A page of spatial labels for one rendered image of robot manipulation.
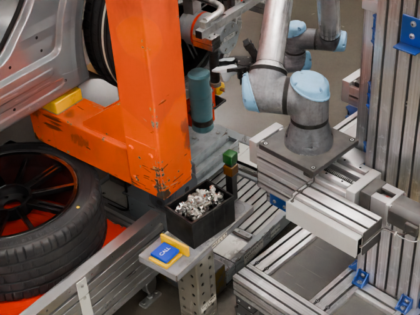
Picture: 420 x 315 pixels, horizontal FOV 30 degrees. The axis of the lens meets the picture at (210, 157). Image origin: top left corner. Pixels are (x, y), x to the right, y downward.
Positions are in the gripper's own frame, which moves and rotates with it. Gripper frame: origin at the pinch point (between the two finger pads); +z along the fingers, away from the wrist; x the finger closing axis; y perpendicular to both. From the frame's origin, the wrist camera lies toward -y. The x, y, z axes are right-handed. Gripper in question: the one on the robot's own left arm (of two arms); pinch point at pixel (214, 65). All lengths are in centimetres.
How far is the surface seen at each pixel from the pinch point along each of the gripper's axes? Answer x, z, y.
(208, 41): -1.7, 1.9, -11.0
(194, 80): 8.3, 7.4, 10.1
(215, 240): -52, 8, 38
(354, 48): 148, -97, 83
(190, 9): 26.1, 5.6, -10.6
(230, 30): 17.1, -8.6, -4.7
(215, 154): 39, -2, 68
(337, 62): 134, -83, 83
